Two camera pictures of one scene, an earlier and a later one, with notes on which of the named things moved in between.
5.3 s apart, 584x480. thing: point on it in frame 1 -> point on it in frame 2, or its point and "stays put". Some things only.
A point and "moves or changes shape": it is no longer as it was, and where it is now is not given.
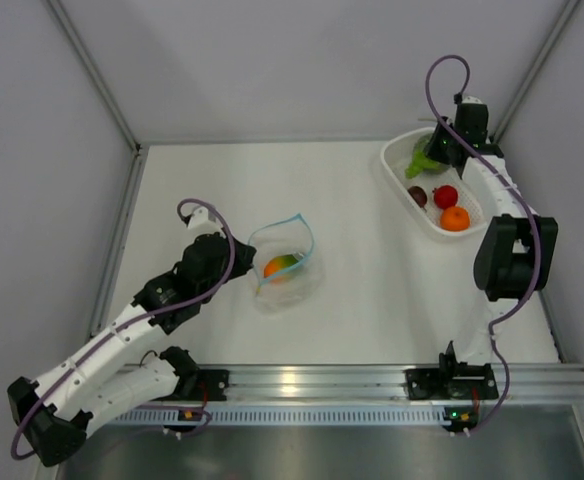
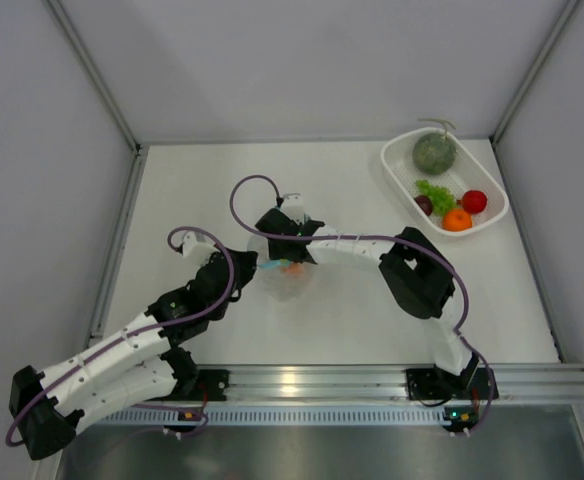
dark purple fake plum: (419, 195) moves or changes shape
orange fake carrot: (455, 219) stays put
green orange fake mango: (279, 263) -> (292, 267)
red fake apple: (445, 196) -> (474, 201)
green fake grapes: (420, 162) -> (442, 198)
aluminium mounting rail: (340, 384) stays put
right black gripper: (432, 151) -> (277, 251)
